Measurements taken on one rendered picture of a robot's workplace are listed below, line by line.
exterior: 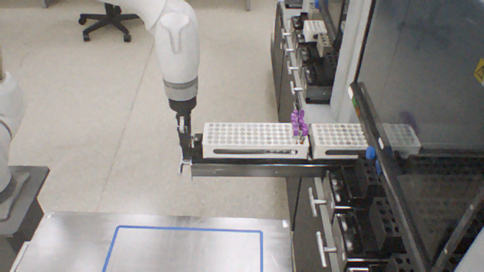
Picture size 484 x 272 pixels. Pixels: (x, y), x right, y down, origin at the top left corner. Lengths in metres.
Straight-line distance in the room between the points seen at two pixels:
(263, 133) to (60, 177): 1.49
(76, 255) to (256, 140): 0.53
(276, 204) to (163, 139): 0.82
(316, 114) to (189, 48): 0.65
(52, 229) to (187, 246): 0.32
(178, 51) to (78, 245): 0.50
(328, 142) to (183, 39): 0.50
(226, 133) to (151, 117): 1.55
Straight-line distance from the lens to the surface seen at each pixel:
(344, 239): 1.01
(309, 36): 1.74
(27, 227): 1.40
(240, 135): 1.14
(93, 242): 1.01
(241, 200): 2.11
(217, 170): 1.16
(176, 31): 0.95
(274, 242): 0.96
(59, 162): 2.50
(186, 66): 0.98
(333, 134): 1.19
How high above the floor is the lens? 1.61
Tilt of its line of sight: 41 degrees down
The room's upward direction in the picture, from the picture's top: 1 degrees clockwise
